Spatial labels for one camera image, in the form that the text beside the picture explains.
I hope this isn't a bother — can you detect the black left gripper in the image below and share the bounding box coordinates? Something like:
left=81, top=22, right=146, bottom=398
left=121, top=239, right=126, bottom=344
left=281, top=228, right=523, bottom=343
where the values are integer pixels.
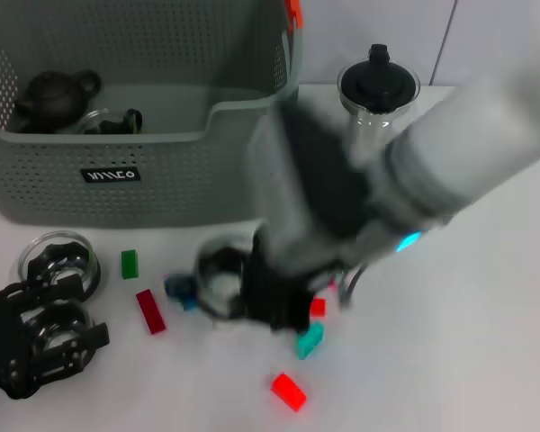
left=0, top=273, right=111, bottom=401

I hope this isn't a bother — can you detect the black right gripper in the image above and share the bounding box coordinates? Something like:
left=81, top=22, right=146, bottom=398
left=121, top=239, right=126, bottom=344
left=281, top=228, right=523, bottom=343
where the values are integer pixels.
left=245, top=233, right=343, bottom=332

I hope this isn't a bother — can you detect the glass teacup with black holder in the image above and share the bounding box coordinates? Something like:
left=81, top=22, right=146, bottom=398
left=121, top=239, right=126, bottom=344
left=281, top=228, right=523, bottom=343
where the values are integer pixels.
left=16, top=230, right=101, bottom=298
left=78, top=107, right=144, bottom=135
left=195, top=236, right=257, bottom=332
left=22, top=299, right=95, bottom=361

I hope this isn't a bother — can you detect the grey perforated storage bin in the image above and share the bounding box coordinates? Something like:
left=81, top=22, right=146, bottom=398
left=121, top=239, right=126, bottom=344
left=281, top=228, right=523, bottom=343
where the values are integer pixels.
left=0, top=0, right=305, bottom=229

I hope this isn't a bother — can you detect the teal toy brick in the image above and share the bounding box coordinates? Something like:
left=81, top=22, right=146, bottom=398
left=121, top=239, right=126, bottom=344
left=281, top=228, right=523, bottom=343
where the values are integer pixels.
left=295, top=321, right=325, bottom=360

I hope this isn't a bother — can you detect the green translucent toy brick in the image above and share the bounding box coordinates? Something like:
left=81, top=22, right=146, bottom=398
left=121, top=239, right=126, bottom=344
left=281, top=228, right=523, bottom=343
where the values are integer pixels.
left=120, top=249, right=140, bottom=281

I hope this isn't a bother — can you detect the long dark red toy brick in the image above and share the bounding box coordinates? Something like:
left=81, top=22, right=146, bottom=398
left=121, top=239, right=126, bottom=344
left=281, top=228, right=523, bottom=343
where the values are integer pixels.
left=135, top=289, right=167, bottom=337

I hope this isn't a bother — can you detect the blue square toy brick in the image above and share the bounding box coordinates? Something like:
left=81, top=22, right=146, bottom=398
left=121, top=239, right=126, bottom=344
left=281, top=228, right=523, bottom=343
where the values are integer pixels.
left=164, top=273, right=199, bottom=312

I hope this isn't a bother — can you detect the bright red sloped toy brick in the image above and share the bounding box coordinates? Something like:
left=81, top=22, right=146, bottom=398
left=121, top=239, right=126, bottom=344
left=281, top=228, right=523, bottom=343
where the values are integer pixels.
left=270, top=372, right=308, bottom=413

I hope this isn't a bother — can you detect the clear glass teapot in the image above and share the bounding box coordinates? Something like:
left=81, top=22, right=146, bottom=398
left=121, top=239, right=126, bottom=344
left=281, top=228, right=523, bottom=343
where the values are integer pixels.
left=319, top=43, right=422, bottom=158

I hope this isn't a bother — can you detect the dark clay teapot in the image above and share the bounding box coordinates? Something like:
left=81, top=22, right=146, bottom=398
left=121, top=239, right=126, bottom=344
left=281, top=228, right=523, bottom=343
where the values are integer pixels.
left=13, top=70, right=103, bottom=135

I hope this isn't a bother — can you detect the black teapot lid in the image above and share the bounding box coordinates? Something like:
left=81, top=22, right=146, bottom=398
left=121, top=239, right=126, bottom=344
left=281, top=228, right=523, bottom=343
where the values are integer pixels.
left=339, top=43, right=419, bottom=113

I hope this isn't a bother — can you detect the right wrist cable with connectors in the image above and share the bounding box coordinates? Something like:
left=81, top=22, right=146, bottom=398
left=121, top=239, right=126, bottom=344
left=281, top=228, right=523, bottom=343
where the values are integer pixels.
left=337, top=265, right=365, bottom=308

